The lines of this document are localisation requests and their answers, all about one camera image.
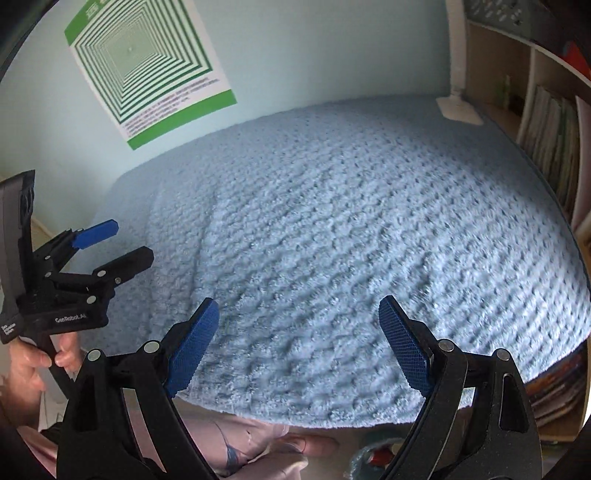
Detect light blue fleece blanket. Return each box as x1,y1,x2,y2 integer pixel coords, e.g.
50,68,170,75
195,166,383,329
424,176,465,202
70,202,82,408
90,95,591,428

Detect white desk lamp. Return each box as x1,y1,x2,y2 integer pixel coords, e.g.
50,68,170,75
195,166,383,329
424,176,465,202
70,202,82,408
436,0,483,125

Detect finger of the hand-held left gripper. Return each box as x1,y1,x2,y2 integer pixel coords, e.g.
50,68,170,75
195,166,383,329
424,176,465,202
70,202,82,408
36,219,120,275
46,246,154,306

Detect red pen holder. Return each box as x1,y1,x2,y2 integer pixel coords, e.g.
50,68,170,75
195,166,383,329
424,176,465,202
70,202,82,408
561,41,591,79

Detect person's pink pants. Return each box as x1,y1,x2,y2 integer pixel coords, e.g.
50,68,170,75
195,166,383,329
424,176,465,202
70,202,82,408
21,408,340,480

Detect green striped wall poster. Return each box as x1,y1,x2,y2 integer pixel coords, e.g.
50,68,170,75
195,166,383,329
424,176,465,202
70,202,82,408
64,0,238,151

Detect small green bottle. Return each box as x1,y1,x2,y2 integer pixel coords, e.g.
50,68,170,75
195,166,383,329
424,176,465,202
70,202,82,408
496,74,515,109

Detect row of colourful books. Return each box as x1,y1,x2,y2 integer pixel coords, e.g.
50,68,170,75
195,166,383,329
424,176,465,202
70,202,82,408
524,342,589,425

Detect person's left hand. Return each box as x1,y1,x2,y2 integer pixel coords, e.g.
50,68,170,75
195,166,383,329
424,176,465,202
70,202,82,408
0,332,83,407

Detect grey perforated file rack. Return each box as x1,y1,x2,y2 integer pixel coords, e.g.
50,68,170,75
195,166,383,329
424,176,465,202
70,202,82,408
464,0,555,51

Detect wooden bookshelf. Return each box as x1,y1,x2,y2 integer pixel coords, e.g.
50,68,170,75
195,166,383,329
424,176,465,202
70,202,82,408
464,0,591,444

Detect person's left forearm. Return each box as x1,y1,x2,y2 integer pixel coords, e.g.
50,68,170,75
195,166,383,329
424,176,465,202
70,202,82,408
0,397,44,432

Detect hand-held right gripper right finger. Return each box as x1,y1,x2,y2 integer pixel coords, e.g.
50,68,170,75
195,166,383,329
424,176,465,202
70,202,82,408
378,295,543,480

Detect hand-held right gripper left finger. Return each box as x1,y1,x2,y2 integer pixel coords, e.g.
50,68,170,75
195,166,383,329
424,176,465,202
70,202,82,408
58,298,221,480

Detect teal bin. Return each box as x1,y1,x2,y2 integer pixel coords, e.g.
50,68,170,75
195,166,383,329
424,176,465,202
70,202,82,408
346,440,407,480

